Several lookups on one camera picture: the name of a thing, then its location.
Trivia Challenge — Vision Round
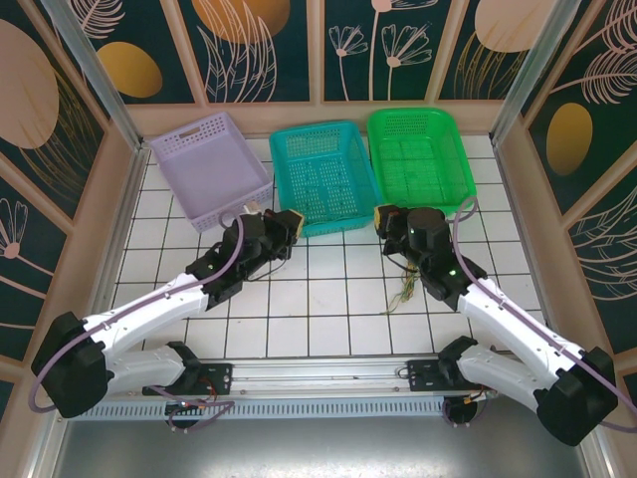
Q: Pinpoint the green plastic basket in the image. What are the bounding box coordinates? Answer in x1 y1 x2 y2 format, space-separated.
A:
366 107 478 220

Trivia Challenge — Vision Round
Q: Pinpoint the purple cable loop under rail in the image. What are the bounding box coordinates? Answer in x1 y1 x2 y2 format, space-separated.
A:
441 395 489 429
166 397 238 434

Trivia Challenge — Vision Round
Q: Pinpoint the dark floral wall panel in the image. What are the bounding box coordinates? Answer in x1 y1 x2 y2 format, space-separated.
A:
0 17 109 223
525 0 637 213
566 186 637 356
77 0 201 106
177 0 314 105
322 0 470 104
0 171 70 363
436 0 548 102

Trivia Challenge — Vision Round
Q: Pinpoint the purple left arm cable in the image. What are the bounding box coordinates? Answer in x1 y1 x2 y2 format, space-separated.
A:
30 213 246 414

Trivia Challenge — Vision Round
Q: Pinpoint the lavender plastic basket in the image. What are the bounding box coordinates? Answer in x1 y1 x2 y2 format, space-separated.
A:
148 112 275 235

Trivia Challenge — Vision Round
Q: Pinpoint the thin yellow green cable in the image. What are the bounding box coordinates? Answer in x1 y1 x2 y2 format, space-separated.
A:
390 266 424 310

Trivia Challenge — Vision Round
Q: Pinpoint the thin twisted multicolour cable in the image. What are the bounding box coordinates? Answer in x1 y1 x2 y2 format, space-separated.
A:
392 263 424 305
380 266 417 316

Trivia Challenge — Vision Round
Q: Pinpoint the aluminium corner post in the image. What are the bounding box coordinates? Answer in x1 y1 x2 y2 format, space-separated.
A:
490 0 596 148
39 0 148 153

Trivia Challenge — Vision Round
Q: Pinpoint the perforated grey cable duct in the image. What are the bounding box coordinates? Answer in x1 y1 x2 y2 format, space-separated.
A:
79 400 448 422

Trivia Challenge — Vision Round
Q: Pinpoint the teal plastic basket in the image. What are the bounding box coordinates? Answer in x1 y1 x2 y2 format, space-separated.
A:
268 119 384 238

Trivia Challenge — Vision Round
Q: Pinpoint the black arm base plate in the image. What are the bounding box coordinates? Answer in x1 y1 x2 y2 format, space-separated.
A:
406 358 452 392
142 362 234 397

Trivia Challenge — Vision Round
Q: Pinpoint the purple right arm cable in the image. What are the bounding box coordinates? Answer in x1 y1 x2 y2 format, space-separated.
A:
450 196 629 432

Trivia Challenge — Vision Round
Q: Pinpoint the aluminium mounting rail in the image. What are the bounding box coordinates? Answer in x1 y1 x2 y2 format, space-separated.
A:
106 357 499 399

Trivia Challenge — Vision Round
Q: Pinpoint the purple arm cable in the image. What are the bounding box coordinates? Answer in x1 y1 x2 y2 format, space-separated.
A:
30 213 246 414
450 196 629 432

